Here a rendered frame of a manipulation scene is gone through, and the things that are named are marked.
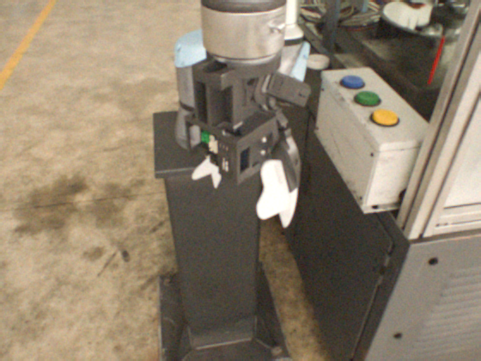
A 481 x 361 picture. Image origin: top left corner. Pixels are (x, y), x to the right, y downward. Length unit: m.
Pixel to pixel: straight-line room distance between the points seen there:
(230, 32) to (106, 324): 1.29
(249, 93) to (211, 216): 0.59
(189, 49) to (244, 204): 0.37
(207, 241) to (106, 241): 0.83
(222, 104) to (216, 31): 0.07
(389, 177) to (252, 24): 0.45
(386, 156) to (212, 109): 0.38
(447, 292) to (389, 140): 0.41
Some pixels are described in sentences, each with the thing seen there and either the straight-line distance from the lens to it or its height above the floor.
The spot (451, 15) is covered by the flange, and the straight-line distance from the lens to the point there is 1.13.
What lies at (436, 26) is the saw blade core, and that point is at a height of 0.95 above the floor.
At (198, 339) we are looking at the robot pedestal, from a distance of 1.38.
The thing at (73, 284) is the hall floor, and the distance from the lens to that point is 1.67.
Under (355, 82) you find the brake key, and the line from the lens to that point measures 0.83.
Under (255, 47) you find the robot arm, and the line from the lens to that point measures 0.35.
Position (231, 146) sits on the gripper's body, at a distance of 0.38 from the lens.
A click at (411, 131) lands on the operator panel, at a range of 0.72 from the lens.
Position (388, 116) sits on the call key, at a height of 0.91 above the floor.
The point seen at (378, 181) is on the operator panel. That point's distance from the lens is 0.72.
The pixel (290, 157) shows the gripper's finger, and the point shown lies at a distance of 0.42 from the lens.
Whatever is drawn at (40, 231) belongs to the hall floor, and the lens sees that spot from 1.92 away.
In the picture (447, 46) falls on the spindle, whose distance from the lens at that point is 1.15.
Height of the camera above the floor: 1.25
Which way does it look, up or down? 39 degrees down
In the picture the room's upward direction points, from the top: straight up
